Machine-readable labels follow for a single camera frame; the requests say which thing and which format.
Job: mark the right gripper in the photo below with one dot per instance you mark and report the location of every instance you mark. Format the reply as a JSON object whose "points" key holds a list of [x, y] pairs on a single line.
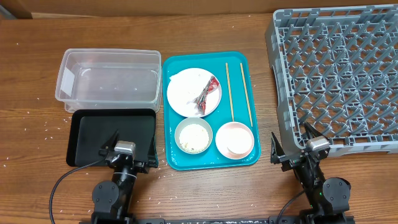
{"points": [[277, 155]]}

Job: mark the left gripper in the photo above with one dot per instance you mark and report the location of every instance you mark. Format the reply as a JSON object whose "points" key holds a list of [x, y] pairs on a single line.
{"points": [[143, 167]]}

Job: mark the grey bowl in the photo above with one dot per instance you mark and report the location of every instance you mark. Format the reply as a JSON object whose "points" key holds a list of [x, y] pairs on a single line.
{"points": [[188, 121]]}

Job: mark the pink bowl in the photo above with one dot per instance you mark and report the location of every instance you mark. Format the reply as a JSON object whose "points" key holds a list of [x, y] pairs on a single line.
{"points": [[233, 130]]}

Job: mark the red snack wrapper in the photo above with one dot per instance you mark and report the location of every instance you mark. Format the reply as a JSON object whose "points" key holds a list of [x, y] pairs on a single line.
{"points": [[200, 101]]}

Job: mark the cooked rice pile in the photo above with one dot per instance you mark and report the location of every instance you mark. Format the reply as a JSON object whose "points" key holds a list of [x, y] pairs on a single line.
{"points": [[194, 138]]}

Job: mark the white napkin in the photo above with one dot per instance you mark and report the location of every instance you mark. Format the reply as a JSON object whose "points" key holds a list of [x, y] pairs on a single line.
{"points": [[186, 76]]}

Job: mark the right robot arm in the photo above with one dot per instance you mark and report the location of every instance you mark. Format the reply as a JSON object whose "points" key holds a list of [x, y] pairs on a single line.
{"points": [[328, 198]]}

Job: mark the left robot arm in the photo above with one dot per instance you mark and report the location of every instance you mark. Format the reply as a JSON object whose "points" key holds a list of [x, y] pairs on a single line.
{"points": [[112, 198]]}

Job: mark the grey dishwasher rack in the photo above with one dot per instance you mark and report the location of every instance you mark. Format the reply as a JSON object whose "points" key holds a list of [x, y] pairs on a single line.
{"points": [[336, 69]]}

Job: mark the black tray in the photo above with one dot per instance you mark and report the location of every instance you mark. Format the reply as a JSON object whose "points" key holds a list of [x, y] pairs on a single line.
{"points": [[90, 129]]}

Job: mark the clear plastic bin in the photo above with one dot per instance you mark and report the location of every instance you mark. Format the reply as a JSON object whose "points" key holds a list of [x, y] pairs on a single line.
{"points": [[110, 79]]}

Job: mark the teal serving tray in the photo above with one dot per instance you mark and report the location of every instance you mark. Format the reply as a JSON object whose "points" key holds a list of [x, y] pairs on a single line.
{"points": [[214, 63]]}

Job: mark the white round plate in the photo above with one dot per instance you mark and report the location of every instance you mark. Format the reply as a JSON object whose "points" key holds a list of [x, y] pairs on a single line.
{"points": [[181, 97]]}

